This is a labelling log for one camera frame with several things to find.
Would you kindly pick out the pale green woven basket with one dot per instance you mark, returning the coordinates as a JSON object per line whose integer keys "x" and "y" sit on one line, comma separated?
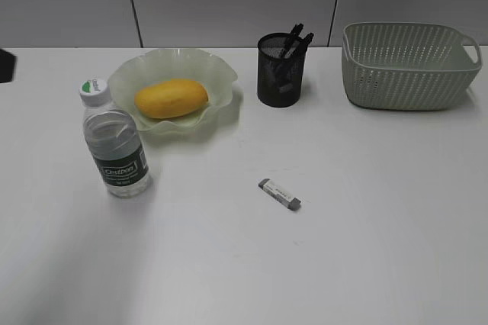
{"x": 403, "y": 66}

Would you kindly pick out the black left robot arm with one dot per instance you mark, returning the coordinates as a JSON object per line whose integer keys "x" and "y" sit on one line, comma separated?
{"x": 7, "y": 66}

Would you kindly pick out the yellow mango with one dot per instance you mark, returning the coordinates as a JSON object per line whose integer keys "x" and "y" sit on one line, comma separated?
{"x": 171, "y": 98}

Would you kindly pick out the clear water bottle green label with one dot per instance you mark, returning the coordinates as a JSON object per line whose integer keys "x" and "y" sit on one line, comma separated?
{"x": 113, "y": 141}

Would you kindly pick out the grey white eraser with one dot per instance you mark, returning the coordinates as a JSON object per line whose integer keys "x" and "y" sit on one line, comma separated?
{"x": 280, "y": 194}
{"x": 289, "y": 87}

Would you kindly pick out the black mesh pen holder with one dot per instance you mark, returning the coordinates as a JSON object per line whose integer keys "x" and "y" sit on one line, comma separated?
{"x": 279, "y": 79}

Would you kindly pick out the black marker pen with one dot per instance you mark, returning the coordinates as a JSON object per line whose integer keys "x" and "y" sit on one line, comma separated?
{"x": 291, "y": 37}
{"x": 303, "y": 46}

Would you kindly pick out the pale green wavy plate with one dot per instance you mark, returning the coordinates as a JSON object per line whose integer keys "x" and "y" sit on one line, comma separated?
{"x": 164, "y": 64}

